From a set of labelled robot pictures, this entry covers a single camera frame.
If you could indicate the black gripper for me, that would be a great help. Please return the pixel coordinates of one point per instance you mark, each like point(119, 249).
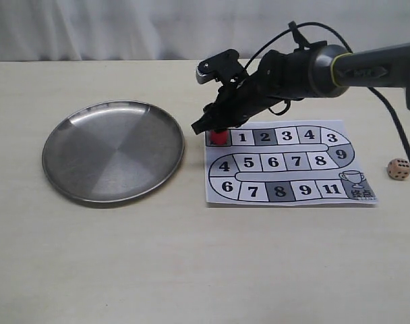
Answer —
point(279, 77)

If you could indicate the red cylinder game piece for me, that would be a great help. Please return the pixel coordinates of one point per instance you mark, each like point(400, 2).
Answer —
point(218, 138)

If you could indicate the wooden die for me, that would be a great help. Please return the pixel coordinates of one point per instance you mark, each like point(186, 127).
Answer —
point(398, 169)

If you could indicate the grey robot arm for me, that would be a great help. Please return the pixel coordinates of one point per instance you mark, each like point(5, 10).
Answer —
point(387, 67)

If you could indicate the paper game board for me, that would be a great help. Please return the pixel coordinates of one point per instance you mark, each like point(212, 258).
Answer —
point(285, 163)

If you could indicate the round stainless steel plate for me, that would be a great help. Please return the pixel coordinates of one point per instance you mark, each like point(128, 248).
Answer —
point(113, 152)

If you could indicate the white curtain backdrop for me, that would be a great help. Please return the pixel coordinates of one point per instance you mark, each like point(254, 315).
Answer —
point(151, 30)

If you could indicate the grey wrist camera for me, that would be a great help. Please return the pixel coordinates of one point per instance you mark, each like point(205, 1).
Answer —
point(223, 67)

